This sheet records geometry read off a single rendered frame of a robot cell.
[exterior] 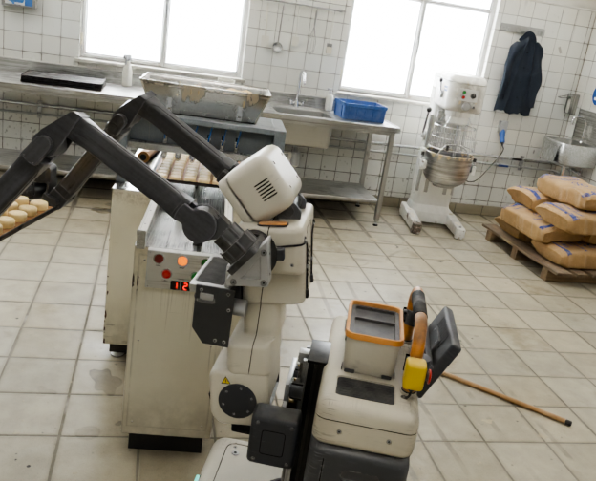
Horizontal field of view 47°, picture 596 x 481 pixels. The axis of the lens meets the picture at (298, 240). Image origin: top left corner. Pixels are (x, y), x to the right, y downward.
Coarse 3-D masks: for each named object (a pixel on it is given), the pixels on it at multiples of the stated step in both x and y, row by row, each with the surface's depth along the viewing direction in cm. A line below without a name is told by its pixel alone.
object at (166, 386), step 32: (160, 224) 260; (160, 320) 245; (192, 320) 246; (128, 352) 248; (160, 352) 249; (192, 352) 250; (128, 384) 252; (160, 384) 253; (192, 384) 254; (128, 416) 256; (160, 416) 257; (192, 416) 259; (128, 448) 264; (160, 448) 265; (192, 448) 267
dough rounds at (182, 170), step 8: (168, 152) 344; (160, 160) 333; (168, 160) 326; (184, 160) 332; (160, 168) 310; (168, 168) 312; (176, 168) 315; (184, 168) 323; (192, 168) 318; (200, 168) 329; (168, 176) 307; (176, 176) 300; (184, 176) 311; (192, 176) 305; (200, 176) 307; (208, 176) 309
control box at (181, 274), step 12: (156, 252) 233; (168, 252) 234; (180, 252) 235; (192, 252) 237; (156, 264) 235; (168, 264) 235; (180, 264) 235; (192, 264) 236; (156, 276) 236; (180, 276) 237; (168, 288) 238; (180, 288) 238
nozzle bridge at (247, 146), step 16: (144, 128) 299; (192, 128) 301; (208, 128) 301; (224, 128) 293; (240, 128) 294; (256, 128) 295; (272, 128) 300; (128, 144) 296; (144, 144) 296; (160, 144) 298; (176, 144) 302; (224, 144) 304; (240, 144) 305; (256, 144) 305; (272, 144) 301; (240, 160) 302
